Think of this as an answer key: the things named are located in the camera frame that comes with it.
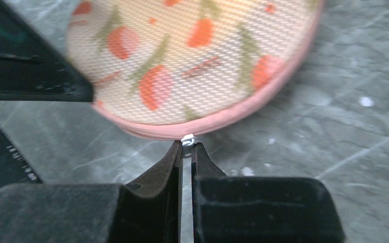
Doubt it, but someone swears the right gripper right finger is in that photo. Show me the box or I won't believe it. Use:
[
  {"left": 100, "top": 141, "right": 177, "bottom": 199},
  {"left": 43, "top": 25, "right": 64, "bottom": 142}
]
[{"left": 191, "top": 143, "right": 346, "bottom": 242}]

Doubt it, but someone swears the floral pink laundry bag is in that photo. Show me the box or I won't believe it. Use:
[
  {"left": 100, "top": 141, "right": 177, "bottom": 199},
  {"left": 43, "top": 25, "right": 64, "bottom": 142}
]
[{"left": 66, "top": 1, "right": 324, "bottom": 140}]

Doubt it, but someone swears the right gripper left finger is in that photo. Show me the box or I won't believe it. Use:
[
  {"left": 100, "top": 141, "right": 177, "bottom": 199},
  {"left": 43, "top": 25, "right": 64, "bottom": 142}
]
[{"left": 0, "top": 141, "right": 183, "bottom": 242}]

